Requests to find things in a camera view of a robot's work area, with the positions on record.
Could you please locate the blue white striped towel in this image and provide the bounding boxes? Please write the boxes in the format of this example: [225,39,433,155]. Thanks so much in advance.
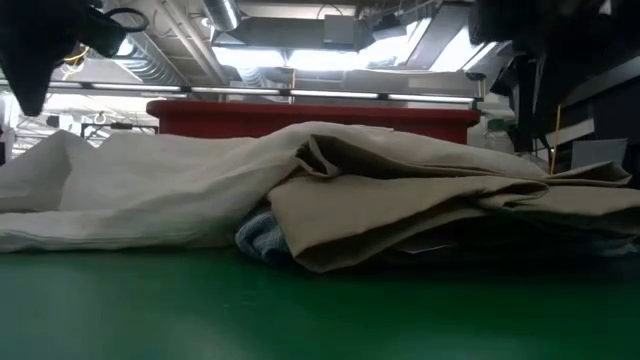
[233,203,294,264]

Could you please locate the yellow ceiling cable reel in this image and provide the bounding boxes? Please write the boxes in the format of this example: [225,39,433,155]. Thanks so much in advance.
[62,44,92,66]

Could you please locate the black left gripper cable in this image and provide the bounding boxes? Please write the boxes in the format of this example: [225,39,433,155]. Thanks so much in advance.
[102,6,150,34]

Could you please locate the grey flat panel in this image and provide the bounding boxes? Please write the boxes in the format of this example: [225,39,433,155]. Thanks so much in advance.
[569,137,629,171]

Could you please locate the black metal stand frame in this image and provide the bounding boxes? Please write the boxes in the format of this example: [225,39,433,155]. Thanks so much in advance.
[79,121,160,140]

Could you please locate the red plastic laundry bin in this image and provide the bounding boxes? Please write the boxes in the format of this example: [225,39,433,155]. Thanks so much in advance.
[145,98,482,146]

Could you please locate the grey ceiling box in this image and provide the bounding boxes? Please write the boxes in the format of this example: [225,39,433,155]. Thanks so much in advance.
[322,13,360,50]

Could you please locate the long ceiling light bar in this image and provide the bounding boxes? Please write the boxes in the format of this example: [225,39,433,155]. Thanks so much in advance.
[0,79,482,104]

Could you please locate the silver ventilation duct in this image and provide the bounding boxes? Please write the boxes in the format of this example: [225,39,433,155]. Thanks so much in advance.
[199,0,242,32]

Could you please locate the green work mat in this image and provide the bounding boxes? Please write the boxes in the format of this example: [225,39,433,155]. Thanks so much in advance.
[0,247,640,360]

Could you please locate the beige trousers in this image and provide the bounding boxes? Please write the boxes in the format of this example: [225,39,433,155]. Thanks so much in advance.
[0,121,640,274]

